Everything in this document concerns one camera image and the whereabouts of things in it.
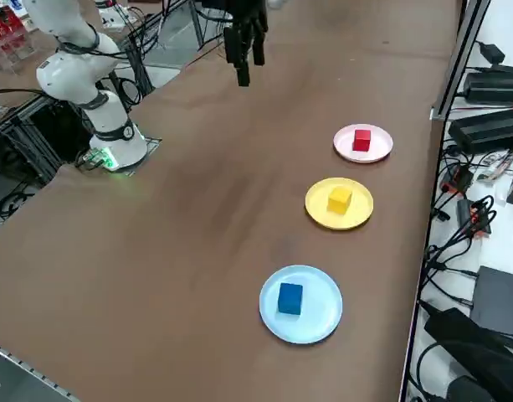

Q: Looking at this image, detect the yellow cube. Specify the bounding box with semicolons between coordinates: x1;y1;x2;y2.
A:
327;187;352;215

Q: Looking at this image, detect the silver table edge rail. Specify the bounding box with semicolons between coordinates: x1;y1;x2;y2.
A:
0;339;80;402

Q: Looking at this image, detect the white plate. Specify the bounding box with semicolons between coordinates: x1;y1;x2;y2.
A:
333;123;394;164

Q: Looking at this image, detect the black cable with bare end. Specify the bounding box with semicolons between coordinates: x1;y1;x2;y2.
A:
0;86;43;97

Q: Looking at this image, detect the black power brick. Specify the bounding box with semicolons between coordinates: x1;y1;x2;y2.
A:
463;64;513;106
448;106;513;152

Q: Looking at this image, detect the black support frame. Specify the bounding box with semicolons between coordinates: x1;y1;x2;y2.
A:
0;90;96;188

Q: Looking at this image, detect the dark grey flat box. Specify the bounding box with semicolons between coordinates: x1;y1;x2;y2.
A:
471;265;513;338

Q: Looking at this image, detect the small black power adapter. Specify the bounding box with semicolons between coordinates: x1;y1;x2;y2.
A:
475;39;507;64

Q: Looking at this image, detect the multicolour wire bundle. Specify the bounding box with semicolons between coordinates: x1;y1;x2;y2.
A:
475;144;513;185

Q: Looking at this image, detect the black and orange device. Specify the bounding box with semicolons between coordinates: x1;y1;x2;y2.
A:
455;196;498;239

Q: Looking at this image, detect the aluminium camera post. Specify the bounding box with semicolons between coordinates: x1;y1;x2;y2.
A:
431;0;491;121

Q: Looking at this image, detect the clear rack with red items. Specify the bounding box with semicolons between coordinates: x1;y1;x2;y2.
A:
0;8;42;75

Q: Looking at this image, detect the light blue plate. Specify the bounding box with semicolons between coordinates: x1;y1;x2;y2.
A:
259;265;344;345

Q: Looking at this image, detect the red and black device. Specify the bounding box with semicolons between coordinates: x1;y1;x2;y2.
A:
443;162;475;194

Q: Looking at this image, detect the red cube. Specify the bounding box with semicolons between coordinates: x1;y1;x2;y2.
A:
351;129;373;152

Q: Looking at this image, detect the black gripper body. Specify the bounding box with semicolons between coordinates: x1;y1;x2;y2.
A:
220;0;269;27

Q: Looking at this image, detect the yellow plate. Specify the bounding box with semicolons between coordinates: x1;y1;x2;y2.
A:
305;177;375;232

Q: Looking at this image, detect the blue cube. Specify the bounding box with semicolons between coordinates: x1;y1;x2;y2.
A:
276;282;304;316

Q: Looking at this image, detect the black tripod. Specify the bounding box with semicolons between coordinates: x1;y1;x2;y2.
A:
423;307;513;402

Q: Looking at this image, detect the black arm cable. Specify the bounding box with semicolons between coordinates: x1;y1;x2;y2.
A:
53;0;165;59

